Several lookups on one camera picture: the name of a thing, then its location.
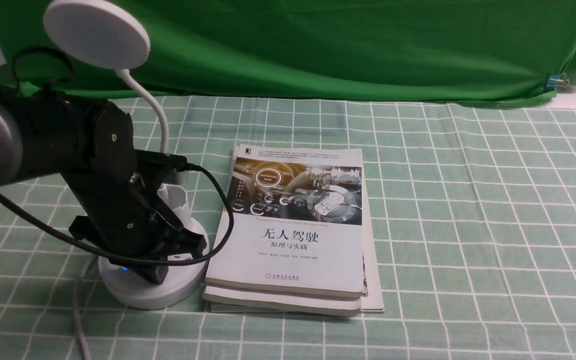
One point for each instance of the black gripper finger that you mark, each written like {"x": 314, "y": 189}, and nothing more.
{"x": 153, "y": 274}

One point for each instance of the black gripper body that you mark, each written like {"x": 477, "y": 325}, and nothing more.
{"x": 127, "y": 216}

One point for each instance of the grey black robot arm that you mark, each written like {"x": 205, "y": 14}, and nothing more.
{"x": 38, "y": 138}

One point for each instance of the white desk lamp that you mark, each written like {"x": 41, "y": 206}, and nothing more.
{"x": 103, "y": 35}

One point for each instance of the top self-driving textbook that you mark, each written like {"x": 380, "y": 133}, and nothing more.
{"x": 293, "y": 225}

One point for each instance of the bottom white book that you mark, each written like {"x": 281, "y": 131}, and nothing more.
{"x": 318, "y": 302}

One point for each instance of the green backdrop cloth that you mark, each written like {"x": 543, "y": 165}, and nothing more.
{"x": 476, "y": 52}

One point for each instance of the blue binder clip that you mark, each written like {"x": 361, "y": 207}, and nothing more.
{"x": 556, "y": 81}

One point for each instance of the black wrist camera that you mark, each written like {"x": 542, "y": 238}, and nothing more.
{"x": 156, "y": 168}

